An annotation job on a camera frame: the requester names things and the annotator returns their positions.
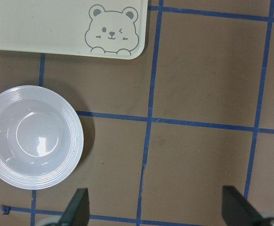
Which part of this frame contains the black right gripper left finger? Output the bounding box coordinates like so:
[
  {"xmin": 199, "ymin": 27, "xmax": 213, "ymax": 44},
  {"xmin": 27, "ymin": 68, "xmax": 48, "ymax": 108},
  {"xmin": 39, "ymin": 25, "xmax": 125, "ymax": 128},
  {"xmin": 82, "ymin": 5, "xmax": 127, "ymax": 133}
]
[{"xmin": 60, "ymin": 188, "xmax": 90, "ymax": 226}]

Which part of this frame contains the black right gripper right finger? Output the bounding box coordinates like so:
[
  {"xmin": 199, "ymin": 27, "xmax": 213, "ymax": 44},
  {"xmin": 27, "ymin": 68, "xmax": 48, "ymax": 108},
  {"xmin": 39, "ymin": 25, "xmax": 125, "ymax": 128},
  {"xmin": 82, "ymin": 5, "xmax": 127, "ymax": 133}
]
[{"xmin": 222, "ymin": 186, "xmax": 270, "ymax": 226}]

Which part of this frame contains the white ribbed plastic bowl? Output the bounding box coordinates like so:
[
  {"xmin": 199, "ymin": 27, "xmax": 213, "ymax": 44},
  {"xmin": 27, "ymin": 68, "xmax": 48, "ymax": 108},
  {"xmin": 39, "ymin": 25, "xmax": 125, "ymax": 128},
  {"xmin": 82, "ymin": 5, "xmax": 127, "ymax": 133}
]
[{"xmin": 0, "ymin": 85, "xmax": 84, "ymax": 190}]

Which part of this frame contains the cream bear-print tray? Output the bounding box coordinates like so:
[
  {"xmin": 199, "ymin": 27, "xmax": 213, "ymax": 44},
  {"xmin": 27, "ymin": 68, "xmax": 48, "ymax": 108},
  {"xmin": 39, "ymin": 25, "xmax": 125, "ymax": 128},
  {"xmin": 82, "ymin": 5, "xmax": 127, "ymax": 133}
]
[{"xmin": 0, "ymin": 0, "xmax": 148, "ymax": 60}]

